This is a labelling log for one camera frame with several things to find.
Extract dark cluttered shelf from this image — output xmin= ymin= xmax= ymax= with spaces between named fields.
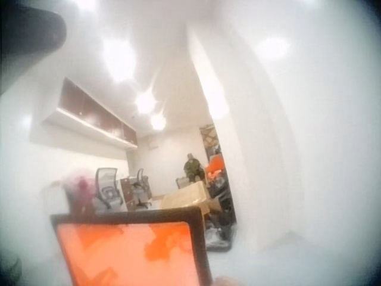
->
xmin=205 ymin=125 xmax=238 ymax=251

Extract wall cabinet with dark doors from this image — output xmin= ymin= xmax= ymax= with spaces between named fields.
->
xmin=41 ymin=76 xmax=139 ymax=149

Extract beige cardboard carton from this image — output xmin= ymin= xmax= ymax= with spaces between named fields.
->
xmin=160 ymin=181 xmax=221 ymax=221

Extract grey mesh office chair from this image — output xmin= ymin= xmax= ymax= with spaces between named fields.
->
xmin=130 ymin=168 xmax=152 ymax=209
xmin=92 ymin=167 xmax=124 ymax=211

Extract white desk with brown panel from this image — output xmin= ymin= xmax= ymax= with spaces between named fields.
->
xmin=120 ymin=176 xmax=138 ymax=212

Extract orange bag heap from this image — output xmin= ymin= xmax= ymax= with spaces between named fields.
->
xmin=205 ymin=153 xmax=224 ymax=181

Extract pink flower bunch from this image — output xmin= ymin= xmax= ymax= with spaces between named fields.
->
xmin=63 ymin=172 xmax=95 ymax=214

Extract black framed laptop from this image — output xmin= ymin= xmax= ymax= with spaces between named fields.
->
xmin=49 ymin=206 xmax=213 ymax=286

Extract black rig part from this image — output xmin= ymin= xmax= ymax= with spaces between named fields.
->
xmin=0 ymin=5 xmax=68 ymax=99

